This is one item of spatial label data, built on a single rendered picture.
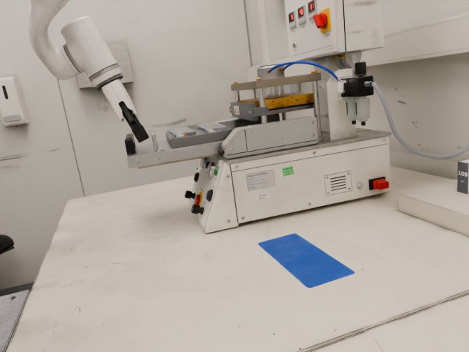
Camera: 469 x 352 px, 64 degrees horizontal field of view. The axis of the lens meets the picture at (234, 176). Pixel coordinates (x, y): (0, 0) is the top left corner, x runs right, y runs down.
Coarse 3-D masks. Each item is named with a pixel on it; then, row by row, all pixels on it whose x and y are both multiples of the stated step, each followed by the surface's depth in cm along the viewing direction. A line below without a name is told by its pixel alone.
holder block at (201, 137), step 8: (168, 136) 103; (192, 136) 97; (200, 136) 98; (208, 136) 98; (216, 136) 99; (224, 136) 99; (176, 144) 96; (184, 144) 97; (192, 144) 97; (200, 144) 98
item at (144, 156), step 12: (144, 144) 114; (156, 144) 98; (168, 144) 107; (204, 144) 97; (216, 144) 98; (132, 156) 93; (144, 156) 94; (156, 156) 95; (168, 156) 96; (180, 156) 96; (192, 156) 97; (204, 156) 100
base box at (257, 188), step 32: (256, 160) 95; (288, 160) 97; (320, 160) 99; (352, 160) 102; (384, 160) 104; (224, 192) 95; (256, 192) 97; (288, 192) 99; (320, 192) 101; (352, 192) 103; (384, 192) 106; (224, 224) 96
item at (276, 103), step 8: (272, 88) 108; (272, 96) 109; (280, 96) 107; (288, 96) 101; (296, 96) 101; (304, 96) 102; (312, 96) 102; (256, 104) 99; (272, 104) 100; (280, 104) 101; (288, 104) 101; (296, 104) 102; (304, 104) 103; (312, 104) 103; (272, 112) 101; (280, 112) 101
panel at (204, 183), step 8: (208, 160) 113; (216, 160) 103; (200, 168) 121; (200, 176) 118; (208, 176) 108; (216, 176) 98; (200, 184) 115; (208, 184) 105; (216, 184) 96; (192, 192) 124; (200, 192) 111; (192, 200) 121; (200, 200) 109; (208, 200) 99; (208, 208) 98; (200, 216) 104; (208, 216) 97; (200, 224) 102
